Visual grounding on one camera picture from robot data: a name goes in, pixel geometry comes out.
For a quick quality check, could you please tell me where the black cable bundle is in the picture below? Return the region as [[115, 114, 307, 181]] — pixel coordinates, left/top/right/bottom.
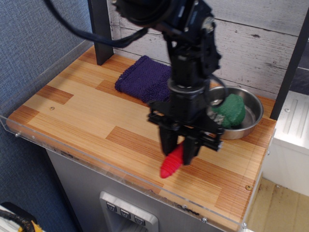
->
[[0, 209, 34, 228]]

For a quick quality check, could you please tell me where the white appliance with grey top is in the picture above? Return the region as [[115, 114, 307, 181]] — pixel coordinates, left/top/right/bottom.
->
[[262, 91, 309, 196]]

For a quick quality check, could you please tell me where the purple folded towel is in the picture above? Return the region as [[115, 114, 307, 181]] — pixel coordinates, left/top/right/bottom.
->
[[115, 56, 171, 103]]

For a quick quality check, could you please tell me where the yellow tape piece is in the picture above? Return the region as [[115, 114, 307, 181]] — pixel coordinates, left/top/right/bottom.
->
[[17, 219, 44, 232]]

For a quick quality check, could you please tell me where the red handled metal fork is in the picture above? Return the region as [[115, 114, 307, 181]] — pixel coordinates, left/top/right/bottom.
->
[[160, 142, 183, 179]]

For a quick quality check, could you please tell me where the black vertical post right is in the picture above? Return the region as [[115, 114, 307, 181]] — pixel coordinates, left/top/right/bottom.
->
[[270, 12, 309, 120]]

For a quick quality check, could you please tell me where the black vertical post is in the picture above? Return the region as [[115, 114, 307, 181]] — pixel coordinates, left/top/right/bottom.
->
[[88, 0, 114, 66], [270, 12, 309, 120]]

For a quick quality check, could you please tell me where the black vertical post left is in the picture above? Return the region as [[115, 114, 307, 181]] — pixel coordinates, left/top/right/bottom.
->
[[88, 0, 114, 66]]

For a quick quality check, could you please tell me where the grey cabinet front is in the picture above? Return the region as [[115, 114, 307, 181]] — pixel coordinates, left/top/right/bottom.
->
[[47, 151, 247, 232]]

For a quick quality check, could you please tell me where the silver pot with wire handle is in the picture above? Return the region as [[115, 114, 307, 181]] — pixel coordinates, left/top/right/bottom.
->
[[208, 86, 264, 140]]

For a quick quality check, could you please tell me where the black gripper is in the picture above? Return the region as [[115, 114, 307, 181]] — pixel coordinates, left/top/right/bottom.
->
[[148, 81, 224, 165]]

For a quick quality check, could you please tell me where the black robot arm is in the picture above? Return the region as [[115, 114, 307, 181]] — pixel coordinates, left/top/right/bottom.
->
[[113, 0, 224, 165]]

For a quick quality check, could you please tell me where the silver dispenser button panel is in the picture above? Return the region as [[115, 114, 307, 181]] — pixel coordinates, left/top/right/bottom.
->
[[99, 191, 159, 232]]

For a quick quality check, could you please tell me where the clear acrylic table guard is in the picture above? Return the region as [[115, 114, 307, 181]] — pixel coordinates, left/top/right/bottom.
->
[[0, 34, 274, 232]]

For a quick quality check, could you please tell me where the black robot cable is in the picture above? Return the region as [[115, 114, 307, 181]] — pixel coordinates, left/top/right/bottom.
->
[[43, 0, 148, 48]]

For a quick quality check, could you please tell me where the green toy broccoli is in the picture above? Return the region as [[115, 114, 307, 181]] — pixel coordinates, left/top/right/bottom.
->
[[212, 94, 246, 129]]

